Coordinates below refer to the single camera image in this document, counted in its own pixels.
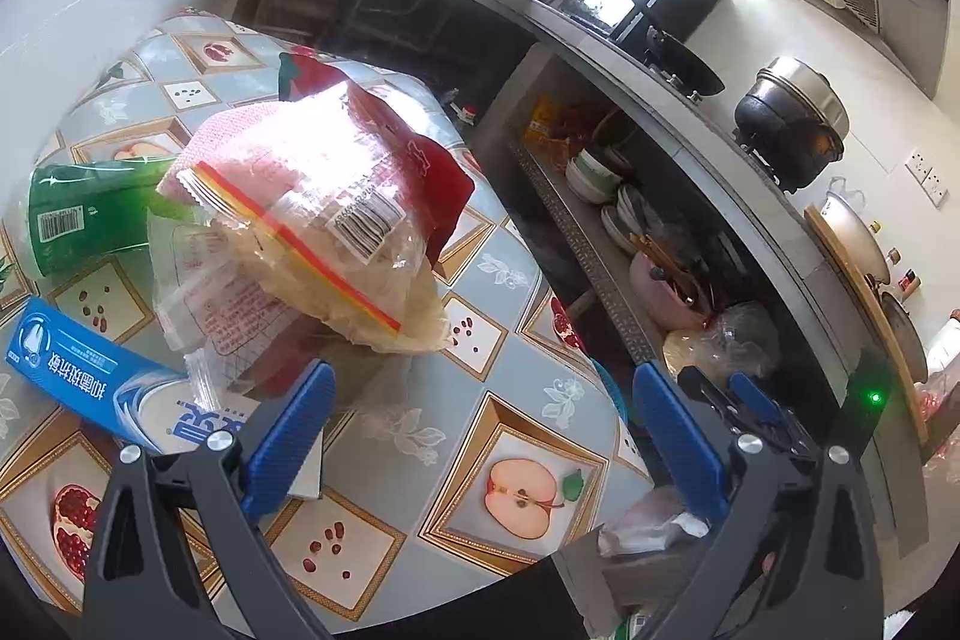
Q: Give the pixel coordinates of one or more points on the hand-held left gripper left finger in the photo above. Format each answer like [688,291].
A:
[289,437]

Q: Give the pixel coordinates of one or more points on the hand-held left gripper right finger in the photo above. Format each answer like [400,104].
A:
[675,437]

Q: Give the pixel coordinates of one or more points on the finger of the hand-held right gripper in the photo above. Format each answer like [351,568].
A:
[754,396]
[705,396]

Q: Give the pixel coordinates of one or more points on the blue plastic basket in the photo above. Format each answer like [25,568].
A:
[613,389]

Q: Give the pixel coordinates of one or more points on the clear wrapper with red print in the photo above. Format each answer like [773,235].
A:
[217,310]

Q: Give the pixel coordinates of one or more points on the blue toothpaste box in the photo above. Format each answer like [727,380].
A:
[75,362]

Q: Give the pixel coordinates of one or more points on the red snack packet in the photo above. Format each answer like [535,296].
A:
[435,175]

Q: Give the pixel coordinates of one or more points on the green packet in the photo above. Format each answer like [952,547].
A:
[82,212]

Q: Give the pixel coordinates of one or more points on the plastic bag of yellow flour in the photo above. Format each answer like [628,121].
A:
[742,340]

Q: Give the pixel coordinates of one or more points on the steel pan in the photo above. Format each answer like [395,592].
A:
[859,239]
[904,336]

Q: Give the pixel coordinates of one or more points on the white crumpled plastic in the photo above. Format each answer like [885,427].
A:
[652,524]

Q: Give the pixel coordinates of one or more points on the pink basin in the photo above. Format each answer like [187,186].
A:
[660,302]

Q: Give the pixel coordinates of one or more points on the wooden cutting board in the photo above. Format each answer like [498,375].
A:
[847,280]

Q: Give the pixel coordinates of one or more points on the fruit print tablecloth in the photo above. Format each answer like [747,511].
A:
[420,385]

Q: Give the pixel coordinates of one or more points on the stack of plates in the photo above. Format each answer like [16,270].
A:
[626,216]

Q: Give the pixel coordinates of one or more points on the metal shelf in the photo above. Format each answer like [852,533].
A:
[577,235]

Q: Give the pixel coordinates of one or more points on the black pot with steel lid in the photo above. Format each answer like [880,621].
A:
[795,115]

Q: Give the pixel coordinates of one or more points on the grey kitchen counter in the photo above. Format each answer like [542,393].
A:
[675,108]

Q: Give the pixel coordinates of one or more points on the orange snack packets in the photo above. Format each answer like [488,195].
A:
[551,130]

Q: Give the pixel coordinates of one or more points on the black wok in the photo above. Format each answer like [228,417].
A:
[686,66]

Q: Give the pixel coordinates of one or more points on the cooking oil bottle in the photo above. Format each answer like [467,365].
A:
[469,114]

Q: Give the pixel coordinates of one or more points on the white wall socket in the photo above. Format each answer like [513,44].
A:
[926,177]

